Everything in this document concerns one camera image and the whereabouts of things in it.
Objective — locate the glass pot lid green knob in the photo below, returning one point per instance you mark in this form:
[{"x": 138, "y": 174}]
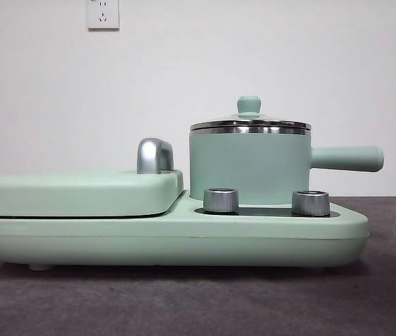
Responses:
[{"x": 249, "y": 105}]

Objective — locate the silver control knob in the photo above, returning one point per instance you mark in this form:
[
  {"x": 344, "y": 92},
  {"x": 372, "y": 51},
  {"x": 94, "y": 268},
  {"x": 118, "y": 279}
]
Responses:
[
  {"x": 310, "y": 203},
  {"x": 220, "y": 201}
]

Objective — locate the green breakfast maker base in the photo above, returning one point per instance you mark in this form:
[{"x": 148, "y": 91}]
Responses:
[{"x": 183, "y": 241}]

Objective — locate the green griddle lid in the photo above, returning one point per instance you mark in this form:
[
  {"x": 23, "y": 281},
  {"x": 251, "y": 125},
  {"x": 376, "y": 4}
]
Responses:
[{"x": 78, "y": 192}]

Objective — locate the white wall socket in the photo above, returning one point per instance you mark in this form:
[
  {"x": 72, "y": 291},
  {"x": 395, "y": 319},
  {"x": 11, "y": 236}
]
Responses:
[{"x": 103, "y": 14}]

